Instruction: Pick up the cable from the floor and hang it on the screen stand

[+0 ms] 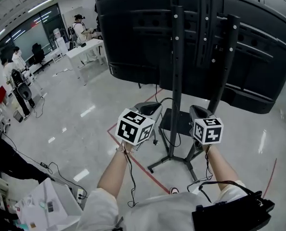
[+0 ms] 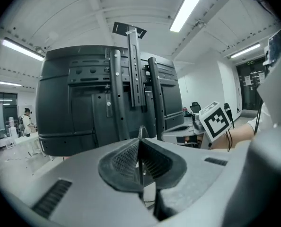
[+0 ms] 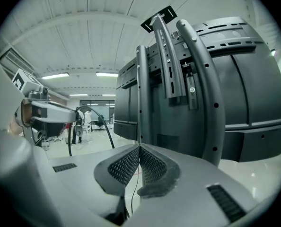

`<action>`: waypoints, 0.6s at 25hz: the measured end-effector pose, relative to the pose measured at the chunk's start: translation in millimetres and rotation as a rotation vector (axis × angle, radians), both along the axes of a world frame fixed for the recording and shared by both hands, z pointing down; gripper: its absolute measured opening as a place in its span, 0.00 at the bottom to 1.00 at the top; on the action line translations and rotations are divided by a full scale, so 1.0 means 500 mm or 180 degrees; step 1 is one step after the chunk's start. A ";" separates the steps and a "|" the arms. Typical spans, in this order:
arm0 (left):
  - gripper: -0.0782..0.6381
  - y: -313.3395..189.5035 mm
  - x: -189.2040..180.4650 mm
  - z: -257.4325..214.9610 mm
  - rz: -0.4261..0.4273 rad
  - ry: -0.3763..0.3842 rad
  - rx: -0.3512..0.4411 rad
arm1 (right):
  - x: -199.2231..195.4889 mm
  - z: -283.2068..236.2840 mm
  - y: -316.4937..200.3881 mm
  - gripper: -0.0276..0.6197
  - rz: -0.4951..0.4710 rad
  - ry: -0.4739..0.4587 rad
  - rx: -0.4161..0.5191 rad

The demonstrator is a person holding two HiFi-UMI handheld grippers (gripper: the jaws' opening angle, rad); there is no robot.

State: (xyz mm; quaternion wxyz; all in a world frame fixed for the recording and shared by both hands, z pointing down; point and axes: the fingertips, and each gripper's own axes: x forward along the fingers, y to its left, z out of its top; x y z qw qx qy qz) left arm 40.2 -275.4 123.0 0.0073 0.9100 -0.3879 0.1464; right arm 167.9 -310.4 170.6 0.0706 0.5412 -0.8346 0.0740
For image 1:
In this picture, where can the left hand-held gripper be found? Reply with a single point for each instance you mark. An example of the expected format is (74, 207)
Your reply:
(133, 129)

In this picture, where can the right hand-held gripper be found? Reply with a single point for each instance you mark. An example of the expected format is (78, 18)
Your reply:
(208, 131)

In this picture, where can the person's right forearm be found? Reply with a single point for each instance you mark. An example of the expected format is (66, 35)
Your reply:
(220, 167)

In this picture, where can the person's left forearm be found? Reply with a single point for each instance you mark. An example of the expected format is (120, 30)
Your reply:
(114, 172)

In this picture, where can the white power strip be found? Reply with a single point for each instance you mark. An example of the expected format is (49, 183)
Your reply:
(80, 196)

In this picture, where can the black power adapter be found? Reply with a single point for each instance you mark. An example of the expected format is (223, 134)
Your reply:
(43, 164)

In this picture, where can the black TV floor stand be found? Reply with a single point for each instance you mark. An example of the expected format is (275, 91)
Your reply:
(177, 80)

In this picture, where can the red floor tape line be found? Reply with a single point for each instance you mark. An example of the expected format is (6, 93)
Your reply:
(143, 165)

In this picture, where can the black flat-screen TV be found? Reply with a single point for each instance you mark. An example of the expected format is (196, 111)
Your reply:
(133, 32)

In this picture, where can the person's sandalled foot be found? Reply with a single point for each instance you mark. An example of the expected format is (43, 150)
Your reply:
(173, 190)

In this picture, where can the person's white shirt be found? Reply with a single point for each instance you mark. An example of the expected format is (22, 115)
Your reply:
(157, 210)

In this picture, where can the white stool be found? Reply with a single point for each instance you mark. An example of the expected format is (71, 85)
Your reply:
(57, 55)

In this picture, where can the black chest-mounted device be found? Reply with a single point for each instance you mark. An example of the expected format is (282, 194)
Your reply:
(229, 215)

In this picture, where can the white water dispenser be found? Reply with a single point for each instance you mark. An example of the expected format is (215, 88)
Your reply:
(60, 42)

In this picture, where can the black office chair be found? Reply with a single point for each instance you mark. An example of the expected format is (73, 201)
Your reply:
(38, 53)

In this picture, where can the white work table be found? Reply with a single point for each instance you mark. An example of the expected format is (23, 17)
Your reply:
(49, 201)

